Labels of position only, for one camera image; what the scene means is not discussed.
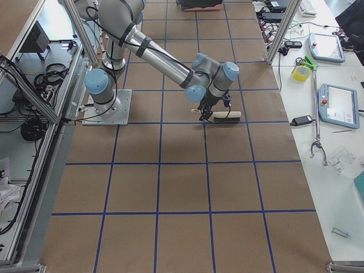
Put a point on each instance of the beige hand brush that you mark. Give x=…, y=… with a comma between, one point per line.
x=219, y=116

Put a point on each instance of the lower teach pendant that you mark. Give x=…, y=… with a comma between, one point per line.
x=339, y=106

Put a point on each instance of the grey control box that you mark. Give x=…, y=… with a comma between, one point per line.
x=36, y=42

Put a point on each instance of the aluminium frame post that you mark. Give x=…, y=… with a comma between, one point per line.
x=282, y=30

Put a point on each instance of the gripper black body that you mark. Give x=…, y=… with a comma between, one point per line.
x=209, y=101

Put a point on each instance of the black power adapter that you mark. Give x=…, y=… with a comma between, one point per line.
x=300, y=121

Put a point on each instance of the black bag lined bin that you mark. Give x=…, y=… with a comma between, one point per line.
x=196, y=5

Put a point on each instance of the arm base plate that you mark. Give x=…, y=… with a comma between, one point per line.
x=115, y=112

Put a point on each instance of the green handled reach grabber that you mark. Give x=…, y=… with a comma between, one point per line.
x=313, y=66

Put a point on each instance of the upper teach pendant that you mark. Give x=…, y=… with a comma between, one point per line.
x=325, y=47

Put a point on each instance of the yellow tape roll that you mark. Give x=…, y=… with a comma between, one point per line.
x=301, y=73

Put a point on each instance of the teach pendant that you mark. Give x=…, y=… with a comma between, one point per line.
x=339, y=106
x=325, y=47

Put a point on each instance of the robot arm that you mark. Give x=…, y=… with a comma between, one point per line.
x=206, y=82

